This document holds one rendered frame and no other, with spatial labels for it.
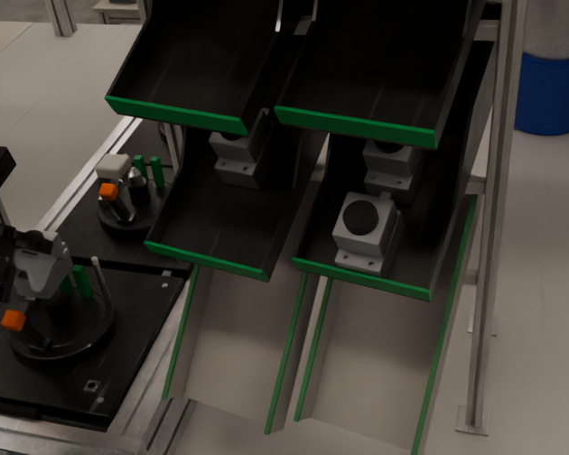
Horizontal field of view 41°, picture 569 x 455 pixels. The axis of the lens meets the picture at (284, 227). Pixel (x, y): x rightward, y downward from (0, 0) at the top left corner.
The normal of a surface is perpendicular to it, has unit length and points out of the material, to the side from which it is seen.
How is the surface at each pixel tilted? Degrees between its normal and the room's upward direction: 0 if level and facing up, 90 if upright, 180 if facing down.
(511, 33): 90
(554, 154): 0
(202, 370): 45
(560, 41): 90
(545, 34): 90
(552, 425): 0
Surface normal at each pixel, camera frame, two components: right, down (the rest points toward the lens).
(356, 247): -0.35, 0.87
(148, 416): -0.09, -0.78
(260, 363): -0.36, -0.13
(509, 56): -0.26, 0.62
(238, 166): -0.26, -0.45
